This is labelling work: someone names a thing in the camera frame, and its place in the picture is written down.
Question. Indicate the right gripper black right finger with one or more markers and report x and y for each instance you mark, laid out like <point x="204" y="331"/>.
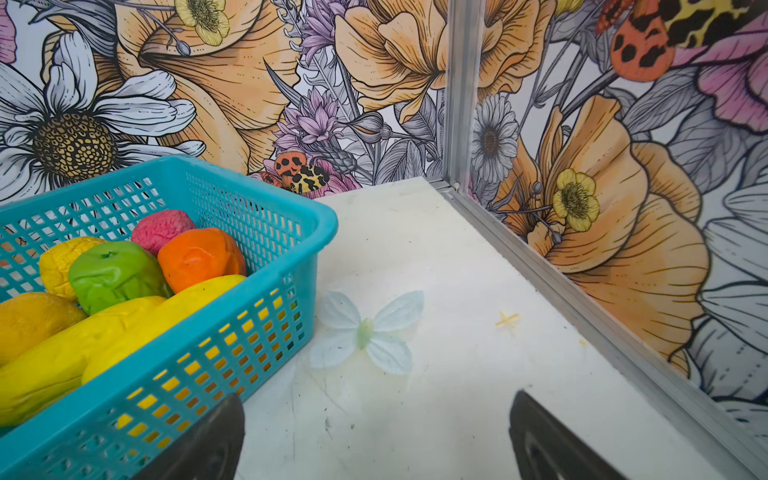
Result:
<point x="545" y="448"/>

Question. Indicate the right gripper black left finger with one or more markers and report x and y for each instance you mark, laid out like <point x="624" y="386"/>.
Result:
<point x="209" y="449"/>

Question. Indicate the yellow toy banana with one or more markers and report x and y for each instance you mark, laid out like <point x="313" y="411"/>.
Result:
<point x="159" y="320"/>

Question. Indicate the yellow toy mango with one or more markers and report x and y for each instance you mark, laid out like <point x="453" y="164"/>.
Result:
<point x="49" y="371"/>

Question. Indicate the orange toy fruit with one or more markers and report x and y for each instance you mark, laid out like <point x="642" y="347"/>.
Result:
<point x="199" y="255"/>

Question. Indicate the green toy fruit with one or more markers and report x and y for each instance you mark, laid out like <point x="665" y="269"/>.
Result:
<point x="115" y="272"/>

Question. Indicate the pink red toy fruit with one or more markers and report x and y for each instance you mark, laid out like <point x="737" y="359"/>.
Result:
<point x="153" y="232"/>

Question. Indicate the yellow toy fruit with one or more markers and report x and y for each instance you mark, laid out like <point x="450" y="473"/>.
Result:
<point x="30" y="318"/>

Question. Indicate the yellow toy lemon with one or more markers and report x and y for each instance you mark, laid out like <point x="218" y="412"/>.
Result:
<point x="55" y="263"/>

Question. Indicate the teal plastic basket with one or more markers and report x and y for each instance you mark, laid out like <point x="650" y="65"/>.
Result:
<point x="118" y="423"/>

